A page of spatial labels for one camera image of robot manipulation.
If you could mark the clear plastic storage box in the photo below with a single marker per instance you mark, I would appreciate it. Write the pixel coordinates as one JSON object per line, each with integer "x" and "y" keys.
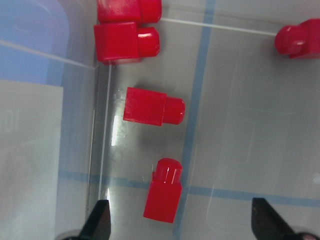
{"x": 251, "y": 127}

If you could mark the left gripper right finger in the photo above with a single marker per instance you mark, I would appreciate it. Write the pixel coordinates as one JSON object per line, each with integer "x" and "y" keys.
{"x": 267, "y": 224}

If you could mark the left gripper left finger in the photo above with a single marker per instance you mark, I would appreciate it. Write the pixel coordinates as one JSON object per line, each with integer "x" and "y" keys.
{"x": 98, "y": 224}

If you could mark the red block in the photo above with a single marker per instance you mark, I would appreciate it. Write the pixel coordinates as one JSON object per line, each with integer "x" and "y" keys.
{"x": 300, "y": 41}
{"x": 152, "y": 107}
{"x": 138, "y": 11}
{"x": 164, "y": 192}
{"x": 125, "y": 42}

